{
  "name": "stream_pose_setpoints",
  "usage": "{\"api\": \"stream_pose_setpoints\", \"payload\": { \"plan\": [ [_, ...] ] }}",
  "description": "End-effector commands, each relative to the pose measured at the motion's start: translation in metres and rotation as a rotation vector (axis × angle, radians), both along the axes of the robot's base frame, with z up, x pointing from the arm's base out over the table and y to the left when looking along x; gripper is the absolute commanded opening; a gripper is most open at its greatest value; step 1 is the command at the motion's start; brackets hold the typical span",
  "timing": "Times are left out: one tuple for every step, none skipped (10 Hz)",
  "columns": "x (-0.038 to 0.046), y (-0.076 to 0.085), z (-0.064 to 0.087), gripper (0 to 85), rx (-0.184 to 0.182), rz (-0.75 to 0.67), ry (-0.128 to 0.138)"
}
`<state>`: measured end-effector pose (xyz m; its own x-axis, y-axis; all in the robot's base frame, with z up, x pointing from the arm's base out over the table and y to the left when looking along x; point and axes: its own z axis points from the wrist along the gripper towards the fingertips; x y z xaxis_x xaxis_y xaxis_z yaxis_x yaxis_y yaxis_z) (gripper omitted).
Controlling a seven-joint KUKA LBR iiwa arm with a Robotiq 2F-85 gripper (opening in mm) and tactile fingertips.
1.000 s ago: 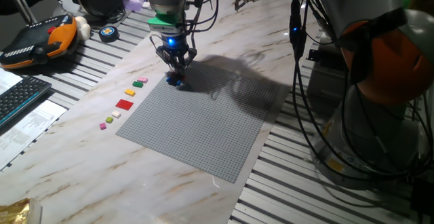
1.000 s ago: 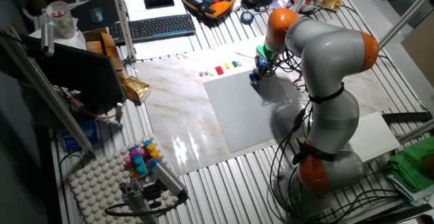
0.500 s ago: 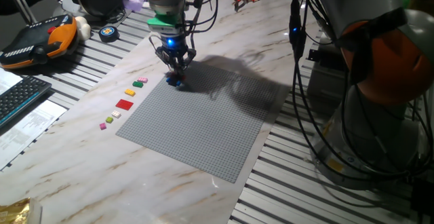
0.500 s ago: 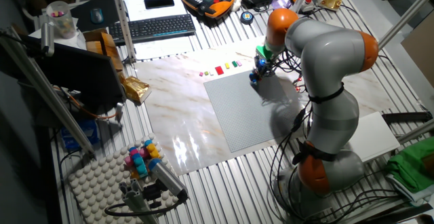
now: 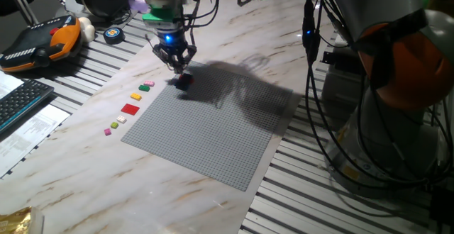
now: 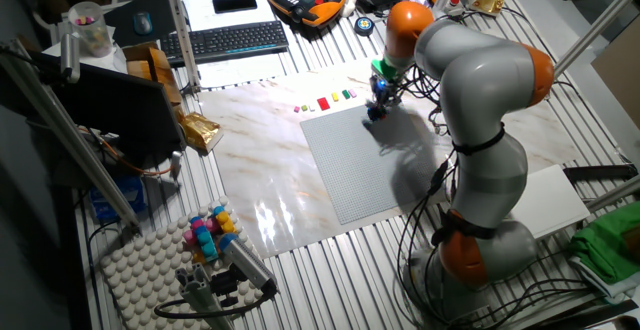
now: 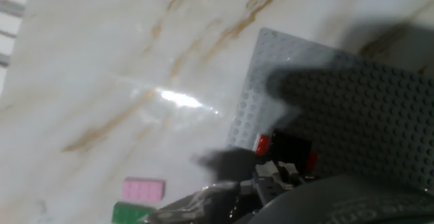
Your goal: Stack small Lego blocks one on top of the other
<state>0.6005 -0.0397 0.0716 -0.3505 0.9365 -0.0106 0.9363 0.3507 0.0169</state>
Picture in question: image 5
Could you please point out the pink Lego brick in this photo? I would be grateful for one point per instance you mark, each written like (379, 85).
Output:
(149, 83)

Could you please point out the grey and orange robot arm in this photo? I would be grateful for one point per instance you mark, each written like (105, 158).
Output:
(383, 0)

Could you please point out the black computer keyboard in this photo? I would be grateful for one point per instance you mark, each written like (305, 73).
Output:
(17, 106)

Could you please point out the small magenta Lego brick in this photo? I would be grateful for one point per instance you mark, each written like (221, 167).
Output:
(107, 132)

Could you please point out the purple plastic bag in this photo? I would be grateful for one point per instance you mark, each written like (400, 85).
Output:
(136, 1)

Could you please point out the black and orange teach pendant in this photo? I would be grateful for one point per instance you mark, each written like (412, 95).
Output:
(64, 37)

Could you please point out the grey Lego baseplate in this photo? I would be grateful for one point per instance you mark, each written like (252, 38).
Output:
(198, 145)

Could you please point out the flat red Lego plate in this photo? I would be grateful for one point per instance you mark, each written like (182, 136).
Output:
(130, 109)

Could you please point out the printed white paper sheet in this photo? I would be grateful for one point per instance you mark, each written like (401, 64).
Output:
(32, 131)

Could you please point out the green Lego brick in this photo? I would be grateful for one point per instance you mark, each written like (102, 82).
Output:
(144, 88)

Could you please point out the aluminium frame pole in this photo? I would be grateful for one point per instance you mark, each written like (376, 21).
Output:
(22, 3)

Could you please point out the white rounded toy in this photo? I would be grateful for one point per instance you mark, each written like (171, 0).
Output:
(87, 28)

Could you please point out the yellow Lego brick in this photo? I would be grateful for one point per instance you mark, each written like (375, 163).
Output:
(135, 96)

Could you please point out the plain white paper sheet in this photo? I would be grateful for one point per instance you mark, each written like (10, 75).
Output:
(7, 85)

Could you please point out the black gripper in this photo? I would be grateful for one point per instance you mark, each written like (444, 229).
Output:
(174, 42)

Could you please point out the gold foil bag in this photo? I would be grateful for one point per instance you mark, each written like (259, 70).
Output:
(17, 221)

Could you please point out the long blue Lego brick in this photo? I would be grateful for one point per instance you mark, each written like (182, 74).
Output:
(181, 87)

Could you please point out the white Lego brick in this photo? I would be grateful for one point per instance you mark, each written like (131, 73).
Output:
(121, 119)

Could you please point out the black round puck blue label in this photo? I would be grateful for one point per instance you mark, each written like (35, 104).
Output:
(113, 35)

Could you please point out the small lime Lego brick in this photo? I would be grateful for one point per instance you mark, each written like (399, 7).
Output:
(114, 125)

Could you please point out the long red Lego brick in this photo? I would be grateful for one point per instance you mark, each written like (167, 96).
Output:
(187, 79)

